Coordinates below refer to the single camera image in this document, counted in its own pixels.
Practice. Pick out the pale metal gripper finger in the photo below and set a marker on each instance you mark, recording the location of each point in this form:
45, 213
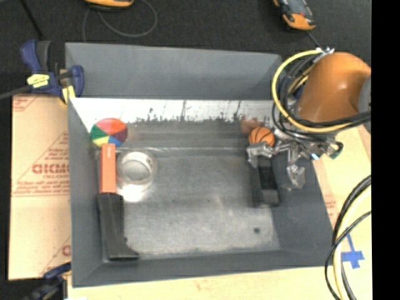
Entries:
295, 176
258, 152

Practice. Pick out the small orange basketball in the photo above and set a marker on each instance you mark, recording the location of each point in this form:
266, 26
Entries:
262, 136

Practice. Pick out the brown cardboard board red print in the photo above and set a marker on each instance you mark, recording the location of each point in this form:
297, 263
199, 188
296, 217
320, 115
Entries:
37, 198

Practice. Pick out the grey metal bin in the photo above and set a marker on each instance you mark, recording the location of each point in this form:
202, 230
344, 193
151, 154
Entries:
200, 217

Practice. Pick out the red-brown flat block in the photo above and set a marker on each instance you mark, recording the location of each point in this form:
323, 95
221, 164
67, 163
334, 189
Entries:
107, 169

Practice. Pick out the dark green flat block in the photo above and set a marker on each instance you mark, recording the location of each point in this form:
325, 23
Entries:
266, 184
114, 227

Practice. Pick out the multicoloured ball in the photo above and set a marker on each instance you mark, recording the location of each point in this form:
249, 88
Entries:
108, 132

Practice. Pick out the clear glass cup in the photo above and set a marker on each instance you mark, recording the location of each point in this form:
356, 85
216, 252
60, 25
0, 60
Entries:
136, 171

